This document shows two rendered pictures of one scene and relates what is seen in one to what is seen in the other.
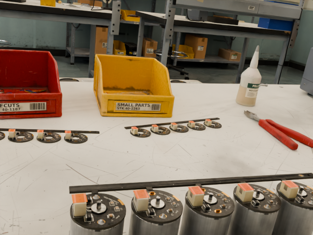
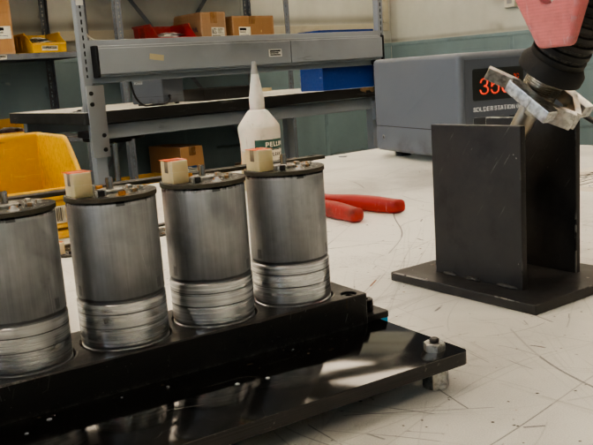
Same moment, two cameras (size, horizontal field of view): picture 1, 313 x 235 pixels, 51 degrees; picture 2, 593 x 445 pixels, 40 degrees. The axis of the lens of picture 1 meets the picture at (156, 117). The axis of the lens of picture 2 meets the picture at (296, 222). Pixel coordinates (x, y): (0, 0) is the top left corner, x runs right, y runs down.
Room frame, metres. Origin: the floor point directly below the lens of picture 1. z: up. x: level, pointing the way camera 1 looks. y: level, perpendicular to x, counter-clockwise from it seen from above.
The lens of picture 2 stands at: (-0.08, -0.03, 0.84)
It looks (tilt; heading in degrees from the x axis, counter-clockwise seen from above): 11 degrees down; 347
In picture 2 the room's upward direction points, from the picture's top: 4 degrees counter-clockwise
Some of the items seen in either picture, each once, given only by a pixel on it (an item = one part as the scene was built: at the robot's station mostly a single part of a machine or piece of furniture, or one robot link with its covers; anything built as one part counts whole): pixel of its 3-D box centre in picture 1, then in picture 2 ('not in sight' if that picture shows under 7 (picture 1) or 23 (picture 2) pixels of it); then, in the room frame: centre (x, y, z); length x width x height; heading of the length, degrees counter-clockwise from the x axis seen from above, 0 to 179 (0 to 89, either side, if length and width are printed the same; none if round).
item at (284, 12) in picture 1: (241, 7); (254, 56); (2.94, -0.60, 0.90); 1.30 x 0.06 x 0.12; 115
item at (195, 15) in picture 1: (196, 14); (157, 91); (2.93, -0.23, 0.80); 0.15 x 0.12 x 0.10; 44
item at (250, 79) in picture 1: (251, 75); (258, 125); (0.55, -0.15, 0.80); 0.03 x 0.03 x 0.10
